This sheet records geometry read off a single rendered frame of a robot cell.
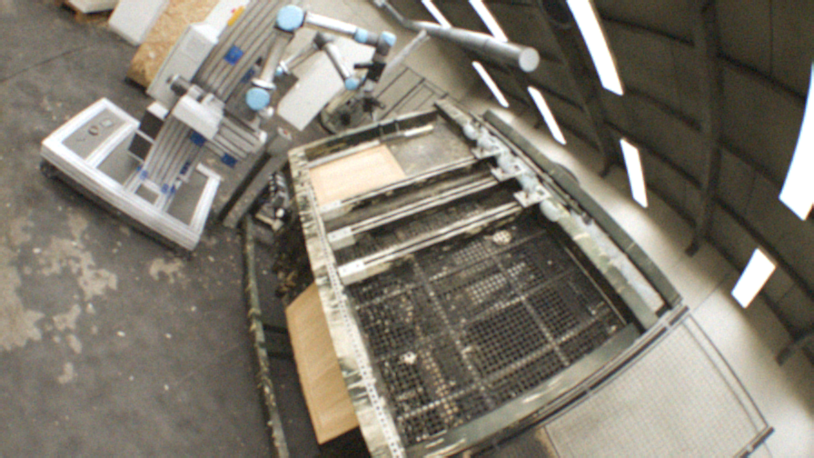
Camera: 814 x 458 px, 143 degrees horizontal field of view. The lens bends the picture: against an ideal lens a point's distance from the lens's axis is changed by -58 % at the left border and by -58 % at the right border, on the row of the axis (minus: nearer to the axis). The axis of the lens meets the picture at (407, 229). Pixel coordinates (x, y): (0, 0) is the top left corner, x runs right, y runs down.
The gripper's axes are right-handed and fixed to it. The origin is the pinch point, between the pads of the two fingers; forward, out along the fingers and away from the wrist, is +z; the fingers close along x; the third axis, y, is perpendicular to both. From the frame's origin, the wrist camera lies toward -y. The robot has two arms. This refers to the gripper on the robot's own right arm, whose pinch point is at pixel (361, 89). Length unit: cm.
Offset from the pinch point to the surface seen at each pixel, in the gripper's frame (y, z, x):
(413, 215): 50, 35, -43
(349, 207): 18, 54, -35
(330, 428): 36, 93, -148
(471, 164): 80, 16, -1
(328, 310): 19, 52, -101
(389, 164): 35, 46, 6
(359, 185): 21, 55, -13
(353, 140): 10, 65, 45
